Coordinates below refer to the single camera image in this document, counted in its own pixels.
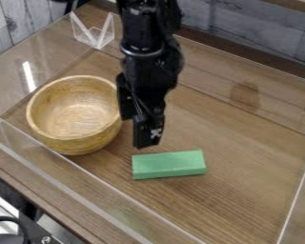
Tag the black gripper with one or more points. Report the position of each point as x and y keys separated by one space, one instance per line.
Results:
x=150 y=75

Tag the green rectangular block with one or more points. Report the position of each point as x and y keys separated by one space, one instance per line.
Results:
x=169 y=164

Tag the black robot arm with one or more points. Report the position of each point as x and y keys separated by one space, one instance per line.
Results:
x=150 y=22

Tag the wooden bowl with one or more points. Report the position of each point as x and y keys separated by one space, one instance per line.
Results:
x=74 y=114

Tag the clear acrylic corner bracket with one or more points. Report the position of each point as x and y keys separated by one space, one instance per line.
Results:
x=94 y=37

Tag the clear acrylic tray wall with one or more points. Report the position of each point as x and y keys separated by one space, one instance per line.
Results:
x=237 y=110

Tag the black metal table bracket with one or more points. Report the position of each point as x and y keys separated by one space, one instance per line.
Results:
x=38 y=234

